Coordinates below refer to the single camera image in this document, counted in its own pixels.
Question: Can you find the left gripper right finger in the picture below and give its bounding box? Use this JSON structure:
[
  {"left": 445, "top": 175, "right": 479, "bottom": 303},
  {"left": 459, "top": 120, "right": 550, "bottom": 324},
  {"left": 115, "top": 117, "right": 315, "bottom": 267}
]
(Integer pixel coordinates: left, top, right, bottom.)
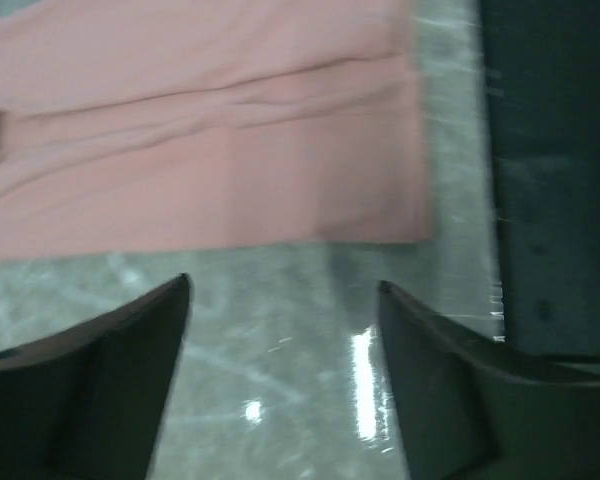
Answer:
[{"left": 378, "top": 281, "right": 600, "bottom": 479}]

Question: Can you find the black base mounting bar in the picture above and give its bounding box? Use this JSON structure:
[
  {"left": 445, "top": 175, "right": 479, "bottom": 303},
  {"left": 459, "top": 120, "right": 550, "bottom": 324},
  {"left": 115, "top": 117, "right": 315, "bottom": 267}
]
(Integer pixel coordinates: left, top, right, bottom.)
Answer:
[{"left": 480, "top": 0, "right": 600, "bottom": 359}]

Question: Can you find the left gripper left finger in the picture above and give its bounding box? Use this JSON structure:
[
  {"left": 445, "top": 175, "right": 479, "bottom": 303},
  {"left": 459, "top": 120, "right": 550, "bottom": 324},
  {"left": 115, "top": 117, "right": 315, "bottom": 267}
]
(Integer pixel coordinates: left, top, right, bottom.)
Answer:
[{"left": 0, "top": 274, "right": 191, "bottom": 479}]

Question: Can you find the pink t-shirt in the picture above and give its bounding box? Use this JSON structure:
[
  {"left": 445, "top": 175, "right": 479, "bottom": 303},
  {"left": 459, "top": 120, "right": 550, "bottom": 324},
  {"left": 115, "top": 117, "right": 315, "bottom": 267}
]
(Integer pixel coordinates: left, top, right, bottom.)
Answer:
[{"left": 0, "top": 1, "right": 434, "bottom": 260}]

